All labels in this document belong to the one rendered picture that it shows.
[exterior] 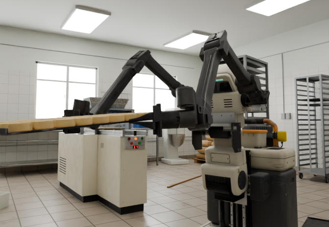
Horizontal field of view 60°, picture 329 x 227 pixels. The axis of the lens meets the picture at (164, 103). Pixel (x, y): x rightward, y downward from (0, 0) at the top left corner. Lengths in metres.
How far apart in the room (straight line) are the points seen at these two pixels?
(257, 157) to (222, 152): 0.28
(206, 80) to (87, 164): 2.90
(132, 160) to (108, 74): 4.24
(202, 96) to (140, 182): 2.41
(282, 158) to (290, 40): 5.23
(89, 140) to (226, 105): 2.41
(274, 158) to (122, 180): 1.83
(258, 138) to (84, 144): 2.38
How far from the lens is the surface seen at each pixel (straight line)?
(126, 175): 3.22
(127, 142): 3.14
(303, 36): 6.73
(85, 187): 3.81
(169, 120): 0.86
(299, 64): 6.66
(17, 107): 6.69
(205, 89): 1.01
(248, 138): 1.94
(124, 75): 1.45
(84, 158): 3.75
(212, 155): 1.72
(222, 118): 1.64
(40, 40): 6.97
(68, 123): 0.77
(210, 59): 1.12
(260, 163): 1.87
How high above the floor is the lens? 0.97
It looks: 4 degrees up
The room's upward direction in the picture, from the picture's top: straight up
